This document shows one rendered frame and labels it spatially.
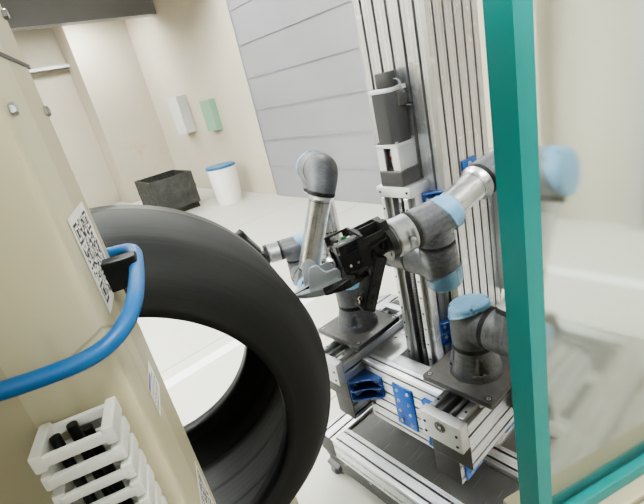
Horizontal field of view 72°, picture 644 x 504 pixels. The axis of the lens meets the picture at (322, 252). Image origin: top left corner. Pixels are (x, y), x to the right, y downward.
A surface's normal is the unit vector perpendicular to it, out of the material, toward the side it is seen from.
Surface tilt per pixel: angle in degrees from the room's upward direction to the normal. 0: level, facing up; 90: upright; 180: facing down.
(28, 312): 90
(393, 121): 90
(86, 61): 90
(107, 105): 90
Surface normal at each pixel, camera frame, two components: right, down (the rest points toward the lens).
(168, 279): 0.40, 0.09
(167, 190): 0.62, 0.16
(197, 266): 0.51, -0.50
